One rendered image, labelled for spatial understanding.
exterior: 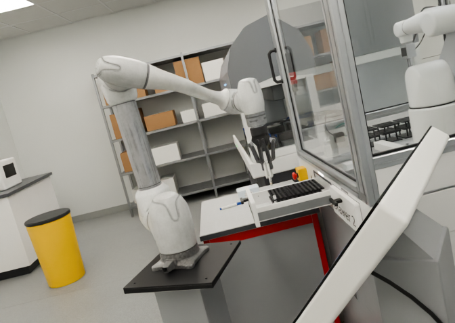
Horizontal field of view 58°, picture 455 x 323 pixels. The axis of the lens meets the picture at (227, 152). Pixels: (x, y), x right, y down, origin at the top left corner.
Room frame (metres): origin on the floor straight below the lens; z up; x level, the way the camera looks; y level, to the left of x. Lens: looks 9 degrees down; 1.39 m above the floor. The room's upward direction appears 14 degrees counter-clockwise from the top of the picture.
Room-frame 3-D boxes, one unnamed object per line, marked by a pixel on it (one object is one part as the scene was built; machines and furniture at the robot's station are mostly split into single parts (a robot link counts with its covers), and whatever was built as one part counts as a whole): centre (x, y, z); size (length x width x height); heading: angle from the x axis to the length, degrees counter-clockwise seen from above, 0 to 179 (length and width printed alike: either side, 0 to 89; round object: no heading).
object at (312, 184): (1.76, -0.25, 0.87); 0.22 x 0.18 x 0.06; 91
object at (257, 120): (1.79, -0.16, 1.23); 0.09 x 0.09 x 0.06
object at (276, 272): (2.17, -0.06, 0.38); 0.62 x 0.58 x 0.76; 1
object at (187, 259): (1.55, 0.29, 0.81); 0.22 x 0.18 x 0.06; 158
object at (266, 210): (1.76, -0.26, 0.86); 0.40 x 0.26 x 0.06; 91
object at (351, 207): (1.44, -0.37, 0.87); 0.29 x 0.02 x 0.11; 1
